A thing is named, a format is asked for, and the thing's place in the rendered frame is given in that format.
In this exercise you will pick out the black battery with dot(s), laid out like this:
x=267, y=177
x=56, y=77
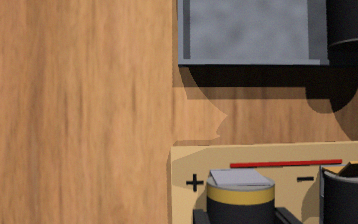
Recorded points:
x=340, y=199
x=240, y=204
x=342, y=25

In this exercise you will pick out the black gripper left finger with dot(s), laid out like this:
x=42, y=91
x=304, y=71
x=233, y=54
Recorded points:
x=200, y=217

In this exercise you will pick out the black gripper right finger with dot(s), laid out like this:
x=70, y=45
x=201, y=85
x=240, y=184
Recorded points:
x=284, y=216

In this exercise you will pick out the grey square tray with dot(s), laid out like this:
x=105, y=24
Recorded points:
x=257, y=33

